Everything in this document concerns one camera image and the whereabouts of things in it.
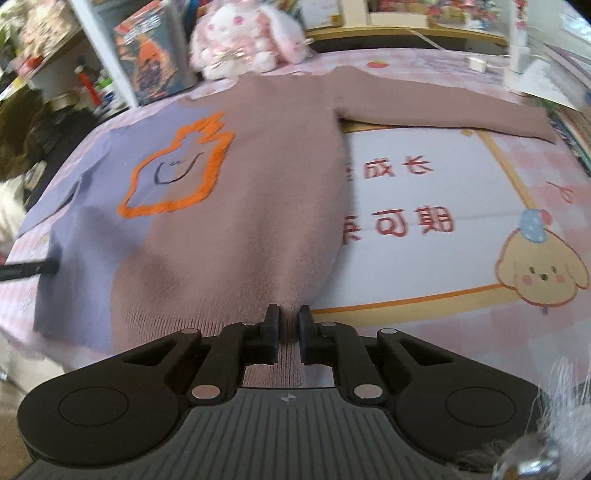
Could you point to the dark olive jacket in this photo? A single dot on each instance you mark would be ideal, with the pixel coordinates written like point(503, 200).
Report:
point(27, 134)

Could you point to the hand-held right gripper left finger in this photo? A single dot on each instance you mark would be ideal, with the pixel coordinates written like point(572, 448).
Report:
point(273, 334)

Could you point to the white and pink plush bunny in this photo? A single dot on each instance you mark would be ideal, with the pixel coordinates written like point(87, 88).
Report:
point(244, 39)

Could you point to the white lamp stand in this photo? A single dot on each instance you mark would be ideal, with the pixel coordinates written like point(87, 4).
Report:
point(517, 55)

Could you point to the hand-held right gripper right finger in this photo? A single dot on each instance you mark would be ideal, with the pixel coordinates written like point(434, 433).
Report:
point(304, 334)

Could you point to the white jar with green lid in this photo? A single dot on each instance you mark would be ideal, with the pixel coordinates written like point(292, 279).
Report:
point(106, 94)

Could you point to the white paper sheets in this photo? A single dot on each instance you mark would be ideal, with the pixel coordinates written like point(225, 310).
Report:
point(551, 78)

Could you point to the yellow wooden bookshelf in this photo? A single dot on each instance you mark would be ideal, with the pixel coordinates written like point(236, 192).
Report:
point(406, 34)

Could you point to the brown and purple sweater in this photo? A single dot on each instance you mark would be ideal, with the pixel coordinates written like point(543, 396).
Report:
point(249, 194)

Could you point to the white shelf unit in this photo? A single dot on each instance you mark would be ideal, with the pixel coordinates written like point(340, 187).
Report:
point(99, 41)

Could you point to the pink checked printed table mat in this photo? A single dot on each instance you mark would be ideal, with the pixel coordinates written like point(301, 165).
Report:
point(429, 240)

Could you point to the white fluffy cuff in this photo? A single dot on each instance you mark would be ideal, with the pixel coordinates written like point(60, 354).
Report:
point(563, 406)

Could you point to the orange illustrated book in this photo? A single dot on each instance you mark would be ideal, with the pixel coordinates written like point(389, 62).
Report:
point(150, 55)

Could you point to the row of colourful books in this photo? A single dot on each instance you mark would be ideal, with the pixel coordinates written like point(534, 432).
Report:
point(434, 9)

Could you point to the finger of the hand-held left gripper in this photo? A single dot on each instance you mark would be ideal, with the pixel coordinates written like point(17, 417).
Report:
point(32, 269)

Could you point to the round metal tin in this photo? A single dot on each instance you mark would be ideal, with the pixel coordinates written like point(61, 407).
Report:
point(64, 101)

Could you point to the white charger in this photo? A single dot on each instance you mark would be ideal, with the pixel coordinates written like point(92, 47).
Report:
point(478, 63)

